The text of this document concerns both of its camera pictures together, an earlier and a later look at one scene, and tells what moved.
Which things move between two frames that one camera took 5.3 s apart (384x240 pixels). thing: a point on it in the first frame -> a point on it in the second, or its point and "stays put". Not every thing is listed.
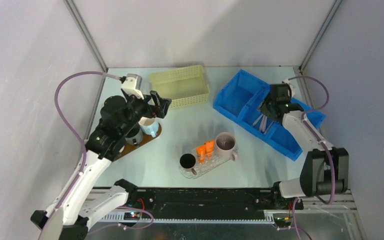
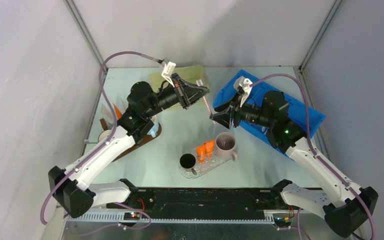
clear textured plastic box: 206,154 stays put
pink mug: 225,143 stays put
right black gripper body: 266,107 -> 252,114
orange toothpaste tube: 200,151 stays put
